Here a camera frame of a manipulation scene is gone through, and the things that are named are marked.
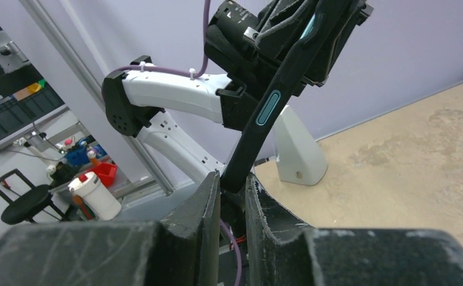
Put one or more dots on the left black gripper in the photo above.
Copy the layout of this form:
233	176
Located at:
300	41

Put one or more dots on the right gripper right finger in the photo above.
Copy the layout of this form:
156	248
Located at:
285	250

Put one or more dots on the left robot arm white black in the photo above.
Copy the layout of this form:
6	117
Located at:
138	97

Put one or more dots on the aluminium frame rail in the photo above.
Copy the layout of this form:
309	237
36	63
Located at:
131	156

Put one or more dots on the black round stool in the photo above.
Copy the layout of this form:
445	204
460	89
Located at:
29	204

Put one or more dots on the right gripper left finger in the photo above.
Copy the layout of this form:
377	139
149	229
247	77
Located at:
182	248

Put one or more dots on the red plastic bin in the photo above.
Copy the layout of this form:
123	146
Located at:
106	172

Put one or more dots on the white camera stand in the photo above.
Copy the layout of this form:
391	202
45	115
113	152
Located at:
299	158

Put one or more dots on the white bottle red cap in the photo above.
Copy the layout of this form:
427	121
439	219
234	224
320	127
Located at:
95	195

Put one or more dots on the black phone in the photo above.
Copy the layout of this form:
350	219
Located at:
252	138

